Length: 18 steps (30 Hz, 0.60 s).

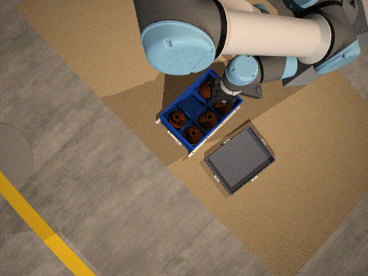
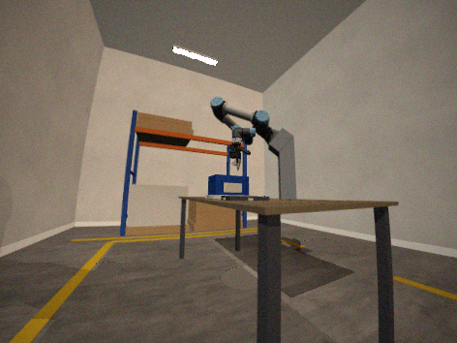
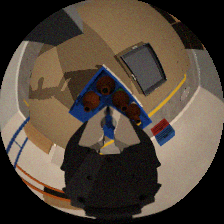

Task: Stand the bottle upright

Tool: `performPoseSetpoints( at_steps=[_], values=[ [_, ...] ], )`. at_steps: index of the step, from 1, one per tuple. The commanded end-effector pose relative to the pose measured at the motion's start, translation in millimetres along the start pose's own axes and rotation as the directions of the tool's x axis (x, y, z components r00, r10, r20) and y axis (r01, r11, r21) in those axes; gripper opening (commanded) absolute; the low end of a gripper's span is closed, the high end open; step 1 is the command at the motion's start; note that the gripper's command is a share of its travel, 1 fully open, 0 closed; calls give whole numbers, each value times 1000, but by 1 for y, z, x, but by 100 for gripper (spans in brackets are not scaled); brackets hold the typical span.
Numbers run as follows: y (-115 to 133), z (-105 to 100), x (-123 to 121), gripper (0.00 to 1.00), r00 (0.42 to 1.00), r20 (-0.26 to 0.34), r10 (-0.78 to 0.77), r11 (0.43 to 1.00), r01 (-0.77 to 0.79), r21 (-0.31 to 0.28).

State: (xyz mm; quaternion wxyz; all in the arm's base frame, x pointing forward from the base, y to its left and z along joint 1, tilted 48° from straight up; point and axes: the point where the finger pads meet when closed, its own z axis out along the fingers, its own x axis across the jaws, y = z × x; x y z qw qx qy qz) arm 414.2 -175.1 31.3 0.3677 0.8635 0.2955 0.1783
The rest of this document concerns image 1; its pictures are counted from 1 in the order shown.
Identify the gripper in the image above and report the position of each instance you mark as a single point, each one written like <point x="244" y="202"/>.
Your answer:
<point x="218" y="95"/>

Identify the blue divided crate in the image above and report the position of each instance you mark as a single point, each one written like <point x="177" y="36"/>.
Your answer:
<point x="193" y="105"/>

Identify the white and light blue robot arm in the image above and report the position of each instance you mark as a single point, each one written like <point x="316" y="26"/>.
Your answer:
<point x="180" y="37"/>

